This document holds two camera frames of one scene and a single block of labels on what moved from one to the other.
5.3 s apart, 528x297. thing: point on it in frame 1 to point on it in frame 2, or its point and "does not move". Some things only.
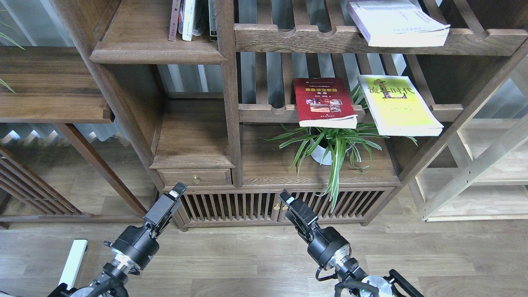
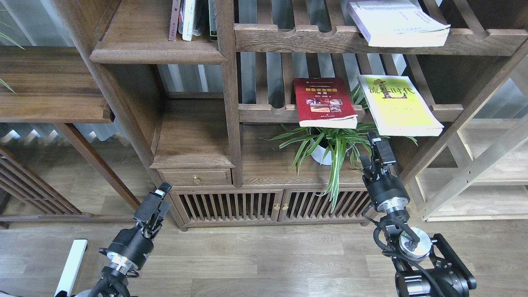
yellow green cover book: [395, 109] does not move
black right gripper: [327, 248] to [386, 192]
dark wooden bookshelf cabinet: [231, 103] does not move
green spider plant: [331, 145] does not move
